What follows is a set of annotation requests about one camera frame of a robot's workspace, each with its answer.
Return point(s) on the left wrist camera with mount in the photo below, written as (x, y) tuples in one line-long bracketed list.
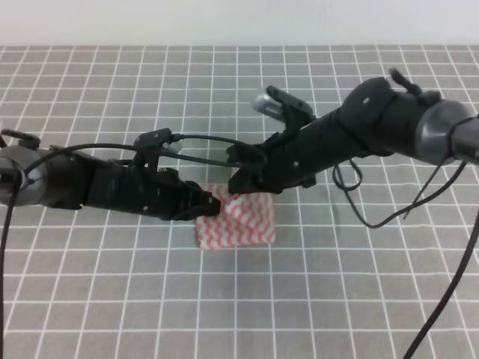
[(150, 146)]

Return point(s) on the pink white wavy towel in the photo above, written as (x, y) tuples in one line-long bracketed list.
[(243, 219)]

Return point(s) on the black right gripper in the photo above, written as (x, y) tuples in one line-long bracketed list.
[(321, 145)]

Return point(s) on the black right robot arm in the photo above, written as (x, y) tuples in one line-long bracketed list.
[(374, 120)]

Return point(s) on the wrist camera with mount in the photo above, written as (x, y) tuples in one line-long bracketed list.
[(150, 146), (279, 105)]

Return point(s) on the grey checked tablecloth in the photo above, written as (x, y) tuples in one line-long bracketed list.
[(97, 284)]

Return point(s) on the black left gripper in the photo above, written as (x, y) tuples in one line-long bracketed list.
[(160, 195)]

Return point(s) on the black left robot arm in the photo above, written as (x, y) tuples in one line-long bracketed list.
[(57, 177)]

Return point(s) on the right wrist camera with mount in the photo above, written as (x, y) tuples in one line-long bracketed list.
[(279, 105)]

